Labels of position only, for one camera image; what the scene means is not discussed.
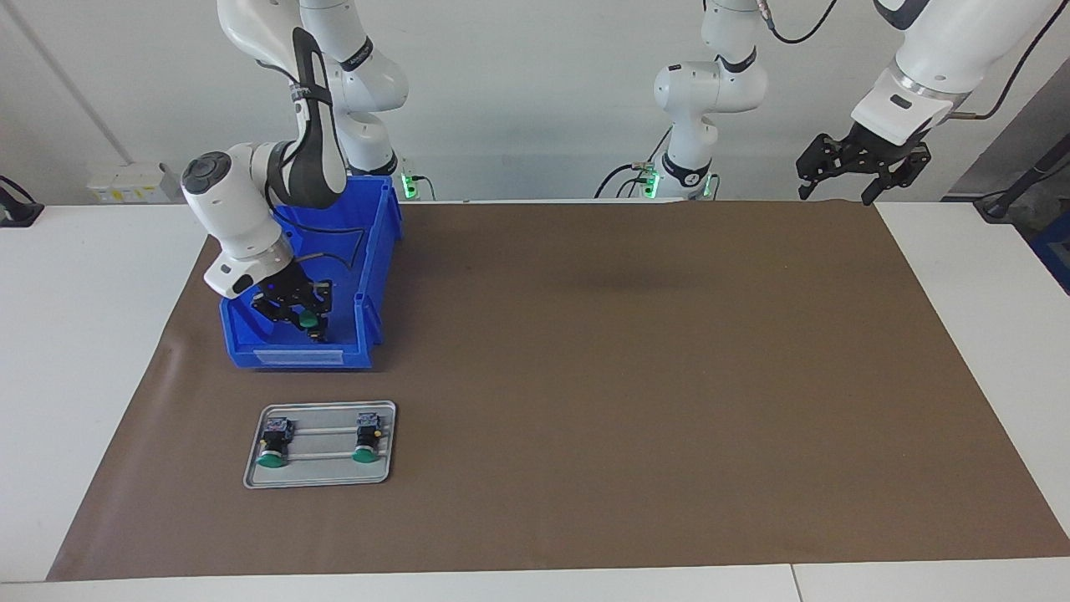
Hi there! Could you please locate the black clamp base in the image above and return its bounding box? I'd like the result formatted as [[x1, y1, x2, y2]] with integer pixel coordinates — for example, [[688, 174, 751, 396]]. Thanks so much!
[[0, 176, 44, 228]]

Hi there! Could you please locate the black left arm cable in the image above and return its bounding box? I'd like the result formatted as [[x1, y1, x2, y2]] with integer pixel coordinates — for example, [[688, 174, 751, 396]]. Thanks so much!
[[757, 0, 1070, 128]]

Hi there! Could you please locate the black stand pole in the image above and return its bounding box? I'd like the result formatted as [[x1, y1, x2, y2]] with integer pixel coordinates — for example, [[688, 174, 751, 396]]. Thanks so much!
[[974, 134, 1070, 222]]

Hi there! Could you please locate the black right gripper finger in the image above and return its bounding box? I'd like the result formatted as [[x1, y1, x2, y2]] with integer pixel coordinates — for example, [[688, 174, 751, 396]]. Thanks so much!
[[253, 299, 303, 329], [308, 283, 333, 342]]

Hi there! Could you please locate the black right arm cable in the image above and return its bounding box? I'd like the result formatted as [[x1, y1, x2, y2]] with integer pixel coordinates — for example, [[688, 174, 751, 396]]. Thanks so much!
[[255, 59, 370, 273]]

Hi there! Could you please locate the black base cable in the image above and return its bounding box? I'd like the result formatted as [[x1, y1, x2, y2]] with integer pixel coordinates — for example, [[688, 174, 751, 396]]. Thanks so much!
[[594, 125, 674, 202]]

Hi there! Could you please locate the blue crate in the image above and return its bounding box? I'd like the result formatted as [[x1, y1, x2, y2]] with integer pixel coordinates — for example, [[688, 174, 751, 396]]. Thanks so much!
[[1030, 209, 1070, 293]]

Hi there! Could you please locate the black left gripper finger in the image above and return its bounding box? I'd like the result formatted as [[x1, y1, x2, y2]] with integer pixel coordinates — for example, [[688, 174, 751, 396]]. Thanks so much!
[[861, 144, 933, 207], [796, 132, 845, 202]]

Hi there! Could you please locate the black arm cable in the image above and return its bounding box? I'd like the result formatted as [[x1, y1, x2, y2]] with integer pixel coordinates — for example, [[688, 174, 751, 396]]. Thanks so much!
[[757, 0, 1070, 128], [255, 59, 370, 273]]

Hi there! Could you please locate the white wall socket box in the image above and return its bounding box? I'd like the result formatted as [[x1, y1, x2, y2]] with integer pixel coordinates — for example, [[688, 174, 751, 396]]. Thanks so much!
[[88, 161, 181, 204]]

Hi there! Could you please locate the blue plastic storage bin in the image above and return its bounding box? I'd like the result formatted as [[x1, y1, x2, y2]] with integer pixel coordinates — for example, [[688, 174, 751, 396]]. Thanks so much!
[[219, 174, 404, 371]]

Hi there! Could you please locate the brown table mat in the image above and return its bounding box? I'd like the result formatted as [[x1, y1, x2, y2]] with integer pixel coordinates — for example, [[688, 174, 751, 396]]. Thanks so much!
[[46, 199, 1070, 582]]

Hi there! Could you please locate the silver metal tray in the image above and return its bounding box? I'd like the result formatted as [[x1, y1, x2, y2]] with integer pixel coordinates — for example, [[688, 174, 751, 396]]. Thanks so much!
[[242, 400, 397, 489]]

